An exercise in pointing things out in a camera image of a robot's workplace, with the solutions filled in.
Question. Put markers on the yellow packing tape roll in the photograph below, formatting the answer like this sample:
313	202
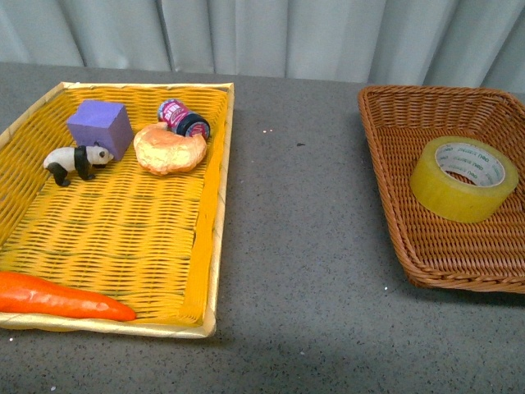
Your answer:
462	179

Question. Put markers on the brown wicker basket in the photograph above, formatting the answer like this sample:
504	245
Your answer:
399	120

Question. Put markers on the toy croissant bread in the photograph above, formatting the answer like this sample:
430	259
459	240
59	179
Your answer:
163	152

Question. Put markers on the small pink drink can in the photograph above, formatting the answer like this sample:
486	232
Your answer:
181	120

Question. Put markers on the purple foam cube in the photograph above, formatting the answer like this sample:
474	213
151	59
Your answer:
103	123

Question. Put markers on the toy panda figurine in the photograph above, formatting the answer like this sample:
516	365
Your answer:
60	162

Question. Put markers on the orange toy carrot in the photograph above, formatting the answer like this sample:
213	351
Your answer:
25	294

